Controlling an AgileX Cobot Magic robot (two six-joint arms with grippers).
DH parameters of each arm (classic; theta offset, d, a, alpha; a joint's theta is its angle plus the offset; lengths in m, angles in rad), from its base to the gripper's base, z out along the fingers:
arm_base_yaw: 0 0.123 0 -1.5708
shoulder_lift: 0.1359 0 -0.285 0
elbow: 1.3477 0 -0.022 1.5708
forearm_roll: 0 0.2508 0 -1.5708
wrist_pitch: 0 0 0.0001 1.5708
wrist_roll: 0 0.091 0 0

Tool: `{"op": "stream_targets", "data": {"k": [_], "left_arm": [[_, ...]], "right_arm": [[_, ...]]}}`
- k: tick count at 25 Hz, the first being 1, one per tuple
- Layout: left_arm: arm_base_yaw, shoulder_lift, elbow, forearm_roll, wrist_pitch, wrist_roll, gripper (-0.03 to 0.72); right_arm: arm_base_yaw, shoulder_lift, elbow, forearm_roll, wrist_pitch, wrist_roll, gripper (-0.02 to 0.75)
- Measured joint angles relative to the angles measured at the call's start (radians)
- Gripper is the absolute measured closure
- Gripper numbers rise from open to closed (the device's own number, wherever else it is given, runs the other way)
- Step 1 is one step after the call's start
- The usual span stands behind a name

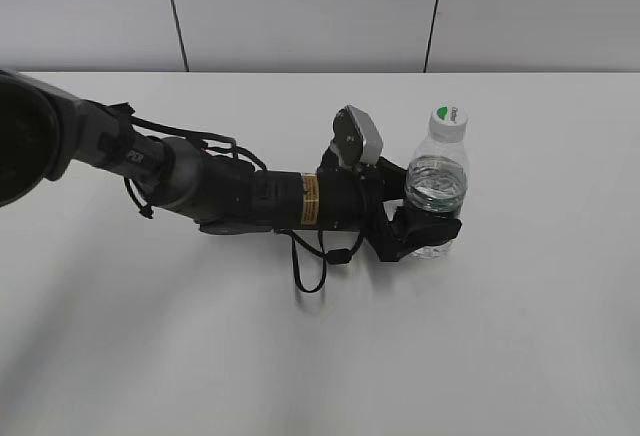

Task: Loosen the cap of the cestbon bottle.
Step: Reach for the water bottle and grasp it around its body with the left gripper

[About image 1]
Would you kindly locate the white green bottle cap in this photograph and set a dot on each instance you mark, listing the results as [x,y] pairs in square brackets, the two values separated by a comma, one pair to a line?
[448,123]

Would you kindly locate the clear cestbon water bottle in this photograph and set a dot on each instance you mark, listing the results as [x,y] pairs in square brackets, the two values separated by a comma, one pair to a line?
[437,176]

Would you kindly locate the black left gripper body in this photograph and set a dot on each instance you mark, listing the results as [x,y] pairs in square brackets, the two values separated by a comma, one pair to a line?
[350,199]

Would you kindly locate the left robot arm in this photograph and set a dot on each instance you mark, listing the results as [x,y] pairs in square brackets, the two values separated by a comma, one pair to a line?
[209,178]

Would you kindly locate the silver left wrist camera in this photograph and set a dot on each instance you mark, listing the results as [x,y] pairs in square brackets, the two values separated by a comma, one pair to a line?
[356,139]

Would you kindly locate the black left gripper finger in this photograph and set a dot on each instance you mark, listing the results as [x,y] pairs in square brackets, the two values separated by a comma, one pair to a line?
[414,229]
[393,178]

